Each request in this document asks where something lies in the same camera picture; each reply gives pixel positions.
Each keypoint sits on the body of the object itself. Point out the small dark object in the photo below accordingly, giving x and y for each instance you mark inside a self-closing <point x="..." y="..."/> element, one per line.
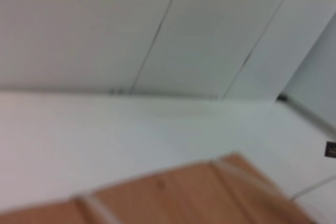
<point x="330" y="149"/>

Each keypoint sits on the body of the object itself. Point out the brown cardboard box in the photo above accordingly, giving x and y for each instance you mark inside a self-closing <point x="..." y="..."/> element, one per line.
<point x="183" y="197"/>

